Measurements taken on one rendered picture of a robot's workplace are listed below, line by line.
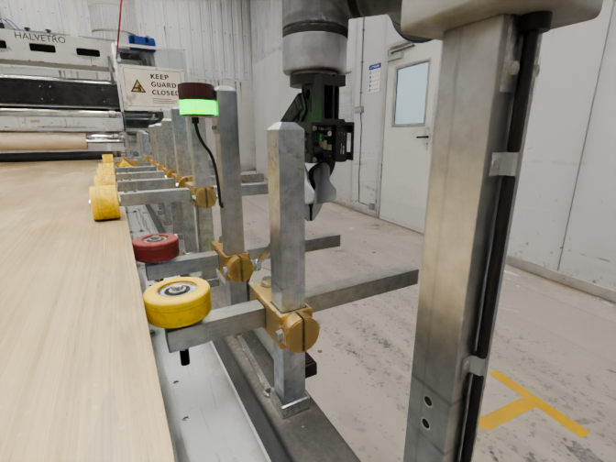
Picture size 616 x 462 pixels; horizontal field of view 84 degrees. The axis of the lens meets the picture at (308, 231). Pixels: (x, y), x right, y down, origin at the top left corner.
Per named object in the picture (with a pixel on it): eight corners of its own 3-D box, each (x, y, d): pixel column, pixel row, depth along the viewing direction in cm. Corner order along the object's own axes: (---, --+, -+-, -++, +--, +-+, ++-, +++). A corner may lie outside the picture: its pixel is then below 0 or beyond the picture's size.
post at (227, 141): (243, 322, 76) (230, 88, 63) (248, 330, 73) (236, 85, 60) (227, 326, 74) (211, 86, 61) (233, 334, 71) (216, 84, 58)
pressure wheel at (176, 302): (176, 342, 51) (168, 270, 48) (225, 349, 50) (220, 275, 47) (139, 378, 44) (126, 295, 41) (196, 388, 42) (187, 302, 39)
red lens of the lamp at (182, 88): (210, 101, 63) (209, 88, 62) (219, 98, 58) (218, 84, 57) (175, 100, 60) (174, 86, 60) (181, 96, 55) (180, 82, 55)
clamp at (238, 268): (234, 258, 79) (232, 237, 78) (254, 280, 68) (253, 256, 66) (209, 263, 76) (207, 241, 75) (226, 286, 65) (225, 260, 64)
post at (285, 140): (295, 428, 57) (291, 123, 44) (305, 445, 54) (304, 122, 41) (276, 437, 55) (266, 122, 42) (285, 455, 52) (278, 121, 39)
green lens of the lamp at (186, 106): (211, 115, 64) (210, 103, 63) (220, 114, 59) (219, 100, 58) (177, 115, 61) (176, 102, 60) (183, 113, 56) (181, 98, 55)
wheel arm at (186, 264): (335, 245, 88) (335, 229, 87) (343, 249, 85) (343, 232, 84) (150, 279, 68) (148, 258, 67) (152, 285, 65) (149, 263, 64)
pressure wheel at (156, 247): (180, 280, 73) (174, 228, 70) (186, 295, 66) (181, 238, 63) (137, 288, 69) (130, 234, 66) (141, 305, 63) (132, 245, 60)
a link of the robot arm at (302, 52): (271, 43, 49) (328, 50, 54) (272, 81, 51) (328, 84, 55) (301, 27, 42) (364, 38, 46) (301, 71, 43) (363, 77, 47)
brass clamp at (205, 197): (206, 198, 98) (205, 181, 96) (219, 207, 86) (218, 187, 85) (184, 200, 95) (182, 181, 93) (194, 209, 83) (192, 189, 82)
